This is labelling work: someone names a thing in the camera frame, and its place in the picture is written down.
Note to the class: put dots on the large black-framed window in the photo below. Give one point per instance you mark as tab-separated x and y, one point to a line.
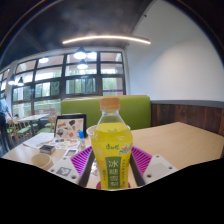
50	88

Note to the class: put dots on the wooden chairs with green seats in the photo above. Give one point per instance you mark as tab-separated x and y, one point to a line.
23	130

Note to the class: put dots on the white paper sheet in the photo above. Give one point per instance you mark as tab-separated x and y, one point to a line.
36	140

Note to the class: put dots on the printed sticker sheet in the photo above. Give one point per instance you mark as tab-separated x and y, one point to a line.
66	143

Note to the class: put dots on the black-framed picture tablet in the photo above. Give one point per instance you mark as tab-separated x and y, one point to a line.
70	126

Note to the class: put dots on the light wooden dining table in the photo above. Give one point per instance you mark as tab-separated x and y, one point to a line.
33	117

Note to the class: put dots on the long curved ceiling light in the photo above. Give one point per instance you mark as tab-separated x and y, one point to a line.
106	37

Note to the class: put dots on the white bowl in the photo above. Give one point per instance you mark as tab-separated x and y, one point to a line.
90	130

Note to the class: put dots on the white ribbed mug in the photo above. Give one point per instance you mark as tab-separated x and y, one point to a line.
41	161

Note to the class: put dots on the yellow drink bottle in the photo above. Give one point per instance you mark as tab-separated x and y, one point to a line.
111	143

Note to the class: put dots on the small blue-capped bottle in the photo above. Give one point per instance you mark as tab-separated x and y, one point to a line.
81	140

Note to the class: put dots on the small dark box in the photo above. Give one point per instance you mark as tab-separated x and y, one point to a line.
47	149

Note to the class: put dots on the person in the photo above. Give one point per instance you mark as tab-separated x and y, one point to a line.
4	113

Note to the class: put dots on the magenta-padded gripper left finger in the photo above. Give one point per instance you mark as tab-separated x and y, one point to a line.
80	160

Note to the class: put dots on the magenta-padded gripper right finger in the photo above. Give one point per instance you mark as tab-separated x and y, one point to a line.
143	160

